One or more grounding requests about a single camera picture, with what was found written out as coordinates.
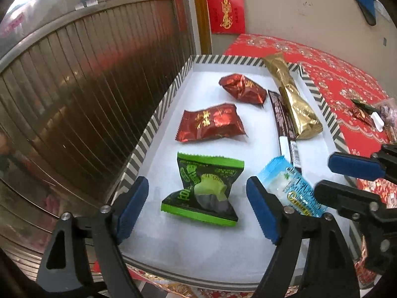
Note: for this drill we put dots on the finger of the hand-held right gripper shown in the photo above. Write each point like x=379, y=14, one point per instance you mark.
x=341, y=195
x=353, y=164

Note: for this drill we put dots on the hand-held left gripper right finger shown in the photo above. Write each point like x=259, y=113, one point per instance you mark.
x=263, y=211

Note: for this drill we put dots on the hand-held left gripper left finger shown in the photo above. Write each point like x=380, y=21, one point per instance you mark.
x=131, y=205

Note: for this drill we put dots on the light blue snack packet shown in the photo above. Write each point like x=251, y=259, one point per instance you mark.
x=291, y=186

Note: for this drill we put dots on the small dark red candy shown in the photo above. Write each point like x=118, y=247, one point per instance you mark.
x=361, y=115

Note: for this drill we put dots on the green black plum candy packet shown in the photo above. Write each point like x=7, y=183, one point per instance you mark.
x=186, y=205

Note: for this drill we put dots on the dark green cracker packet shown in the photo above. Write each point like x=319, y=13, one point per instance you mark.
x=367, y=107

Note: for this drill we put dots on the clear zip bag of nuts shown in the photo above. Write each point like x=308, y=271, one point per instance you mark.
x=389, y=111

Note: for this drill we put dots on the striped cardboard box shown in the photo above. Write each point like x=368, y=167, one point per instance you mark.
x=201, y=248

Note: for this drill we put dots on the gold foil snack packet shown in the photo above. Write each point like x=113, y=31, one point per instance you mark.
x=297, y=105

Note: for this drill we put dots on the brown coffee stick packet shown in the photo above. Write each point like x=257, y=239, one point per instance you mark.
x=280, y=118

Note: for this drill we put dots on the red flower print snack packet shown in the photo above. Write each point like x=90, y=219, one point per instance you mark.
x=211, y=122

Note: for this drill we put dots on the metal slatted door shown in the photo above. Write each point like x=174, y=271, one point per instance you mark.
x=77, y=99

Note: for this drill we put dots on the white wall switch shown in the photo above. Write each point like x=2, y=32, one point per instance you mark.
x=381, y=9

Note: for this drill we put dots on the wooden door frame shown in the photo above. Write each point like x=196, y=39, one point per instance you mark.
x=200, y=15

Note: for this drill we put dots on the red wall poster gold print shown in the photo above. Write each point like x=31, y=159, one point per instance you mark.
x=225, y=9

